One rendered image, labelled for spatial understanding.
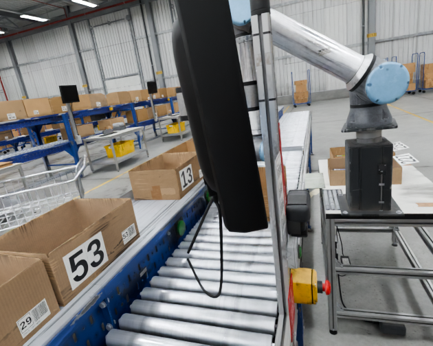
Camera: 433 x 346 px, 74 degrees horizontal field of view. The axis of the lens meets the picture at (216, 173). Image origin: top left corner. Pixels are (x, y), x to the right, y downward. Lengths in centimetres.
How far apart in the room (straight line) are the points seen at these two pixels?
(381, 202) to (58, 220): 141
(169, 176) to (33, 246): 66
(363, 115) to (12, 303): 138
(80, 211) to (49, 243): 18
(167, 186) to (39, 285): 82
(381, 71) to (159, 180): 109
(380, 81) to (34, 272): 124
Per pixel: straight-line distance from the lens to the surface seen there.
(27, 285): 89
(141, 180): 160
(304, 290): 88
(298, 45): 123
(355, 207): 154
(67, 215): 133
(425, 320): 193
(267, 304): 99
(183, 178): 156
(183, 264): 125
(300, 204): 81
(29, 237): 124
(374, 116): 143
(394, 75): 126
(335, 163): 213
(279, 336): 91
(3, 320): 88
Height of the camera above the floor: 141
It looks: 16 degrees down
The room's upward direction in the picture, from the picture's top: 8 degrees counter-clockwise
